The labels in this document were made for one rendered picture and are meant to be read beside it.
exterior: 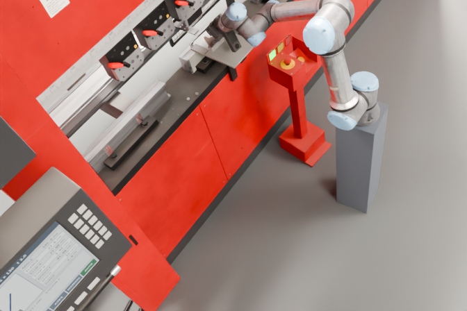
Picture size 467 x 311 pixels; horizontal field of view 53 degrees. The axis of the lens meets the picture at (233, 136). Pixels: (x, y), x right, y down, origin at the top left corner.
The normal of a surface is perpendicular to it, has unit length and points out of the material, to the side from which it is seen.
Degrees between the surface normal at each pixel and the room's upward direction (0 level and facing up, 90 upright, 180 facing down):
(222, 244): 0
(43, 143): 90
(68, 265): 90
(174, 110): 0
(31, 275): 90
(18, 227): 0
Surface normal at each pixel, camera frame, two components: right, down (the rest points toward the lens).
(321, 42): -0.63, 0.62
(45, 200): -0.18, -0.58
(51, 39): 0.78, 0.40
